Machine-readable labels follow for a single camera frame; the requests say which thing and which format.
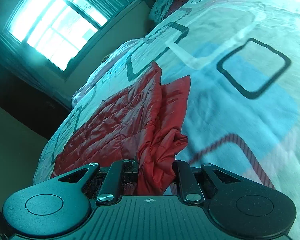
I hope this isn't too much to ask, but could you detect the red quilted down jacket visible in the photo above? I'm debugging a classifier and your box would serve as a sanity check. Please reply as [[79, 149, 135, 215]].
[[52, 63, 191, 196]]

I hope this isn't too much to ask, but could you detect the dark wooden wardrobe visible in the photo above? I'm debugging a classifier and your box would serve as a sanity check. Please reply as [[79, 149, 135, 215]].
[[0, 64, 70, 139]]

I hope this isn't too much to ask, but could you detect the white patterned bed quilt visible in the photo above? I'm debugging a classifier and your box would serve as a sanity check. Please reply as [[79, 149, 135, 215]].
[[33, 0, 300, 239]]

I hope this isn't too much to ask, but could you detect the lilac crumpled bed sheet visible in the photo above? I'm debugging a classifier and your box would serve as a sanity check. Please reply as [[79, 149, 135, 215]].
[[71, 38, 142, 109]]

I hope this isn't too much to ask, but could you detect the window with bright glass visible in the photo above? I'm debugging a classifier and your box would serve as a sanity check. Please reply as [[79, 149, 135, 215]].
[[4, 0, 142, 80]]

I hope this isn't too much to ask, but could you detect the grey pillow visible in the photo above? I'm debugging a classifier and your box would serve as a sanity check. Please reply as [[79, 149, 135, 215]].
[[149, 0, 174, 24]]

